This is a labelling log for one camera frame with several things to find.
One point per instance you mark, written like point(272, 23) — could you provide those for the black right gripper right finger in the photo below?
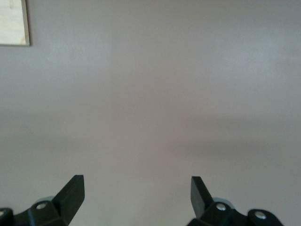
point(202, 204)

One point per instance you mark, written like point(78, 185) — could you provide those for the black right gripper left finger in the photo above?
point(65, 202)

